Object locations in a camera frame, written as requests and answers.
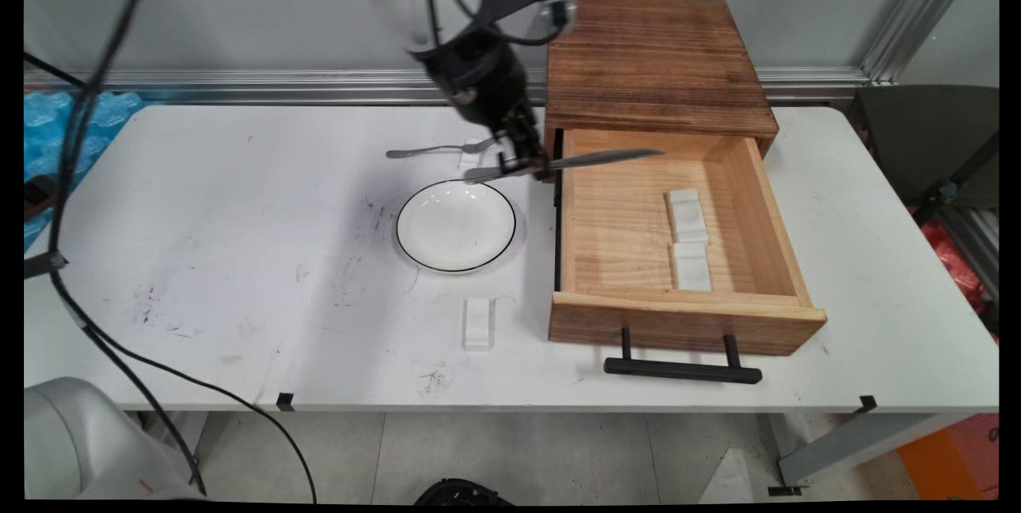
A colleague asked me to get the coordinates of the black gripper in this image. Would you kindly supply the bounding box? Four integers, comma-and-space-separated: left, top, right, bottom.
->
411, 29, 552, 180

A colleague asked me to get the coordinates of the silver metal table knife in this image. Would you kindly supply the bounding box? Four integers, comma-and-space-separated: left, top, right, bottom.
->
463, 148, 664, 184

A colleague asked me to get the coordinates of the silver metal fork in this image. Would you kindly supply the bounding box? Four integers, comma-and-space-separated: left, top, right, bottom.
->
386, 138, 498, 160

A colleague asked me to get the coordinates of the white plate black rim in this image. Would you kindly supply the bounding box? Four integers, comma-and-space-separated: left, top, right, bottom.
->
396, 180, 518, 273

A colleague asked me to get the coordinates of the light wooden drawer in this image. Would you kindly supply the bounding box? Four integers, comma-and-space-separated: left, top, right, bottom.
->
548, 128, 828, 357

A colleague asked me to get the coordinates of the dark wooden cabinet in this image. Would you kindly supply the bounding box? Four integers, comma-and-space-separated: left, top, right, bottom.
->
542, 0, 780, 183

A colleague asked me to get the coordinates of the black object on floor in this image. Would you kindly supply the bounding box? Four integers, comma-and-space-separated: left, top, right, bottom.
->
415, 479, 515, 506

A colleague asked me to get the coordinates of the blue bubble wrap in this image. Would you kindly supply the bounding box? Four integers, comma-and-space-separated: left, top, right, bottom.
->
24, 90, 145, 252

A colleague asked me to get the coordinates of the grey table leg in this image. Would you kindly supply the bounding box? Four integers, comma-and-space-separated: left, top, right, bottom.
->
778, 413, 944, 490

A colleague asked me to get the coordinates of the red plastic bag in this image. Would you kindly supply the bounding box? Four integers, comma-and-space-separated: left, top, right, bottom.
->
909, 206, 999, 338

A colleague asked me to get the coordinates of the orange box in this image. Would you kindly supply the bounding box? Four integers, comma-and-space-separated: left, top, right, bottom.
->
897, 413, 999, 500

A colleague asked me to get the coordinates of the black drawer handle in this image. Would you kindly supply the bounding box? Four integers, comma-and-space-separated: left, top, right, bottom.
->
604, 327, 763, 385

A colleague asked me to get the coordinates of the horizontal aluminium rail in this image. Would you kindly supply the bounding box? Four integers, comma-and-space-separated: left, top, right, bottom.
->
24, 68, 870, 107

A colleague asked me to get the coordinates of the slanted aluminium post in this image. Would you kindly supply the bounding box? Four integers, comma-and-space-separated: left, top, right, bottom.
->
860, 0, 987, 85

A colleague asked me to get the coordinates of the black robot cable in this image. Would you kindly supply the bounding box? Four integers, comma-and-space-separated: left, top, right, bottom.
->
24, 0, 559, 503

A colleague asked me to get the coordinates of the black cable strap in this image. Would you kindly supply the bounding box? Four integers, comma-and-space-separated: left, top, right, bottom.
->
24, 251, 69, 280

